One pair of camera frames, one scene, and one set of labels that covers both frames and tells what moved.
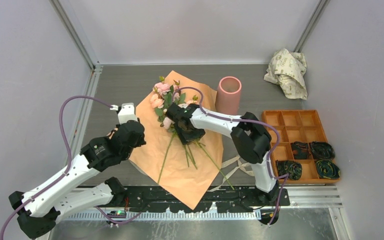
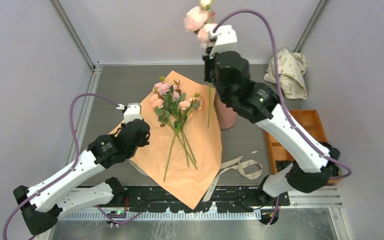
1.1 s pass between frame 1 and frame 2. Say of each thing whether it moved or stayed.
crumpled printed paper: stayed
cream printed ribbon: moved
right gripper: moved
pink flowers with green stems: moved
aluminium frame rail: stayed
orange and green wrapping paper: stayed
